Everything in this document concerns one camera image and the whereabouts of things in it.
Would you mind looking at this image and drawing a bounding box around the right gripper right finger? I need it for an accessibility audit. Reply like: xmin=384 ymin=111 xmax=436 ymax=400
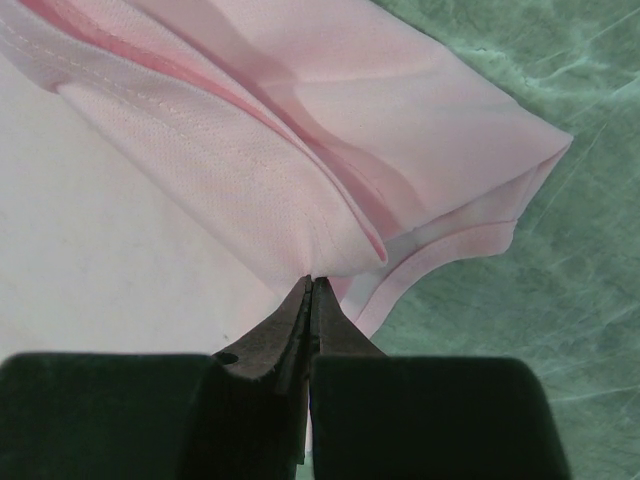
xmin=310 ymin=278 xmax=571 ymax=479

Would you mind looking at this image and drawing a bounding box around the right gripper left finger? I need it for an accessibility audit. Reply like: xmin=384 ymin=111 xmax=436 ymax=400
xmin=1 ymin=278 xmax=312 ymax=479

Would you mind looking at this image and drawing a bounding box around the pink t shirt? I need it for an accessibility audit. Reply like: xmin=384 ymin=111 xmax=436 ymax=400
xmin=1 ymin=1 xmax=572 ymax=353

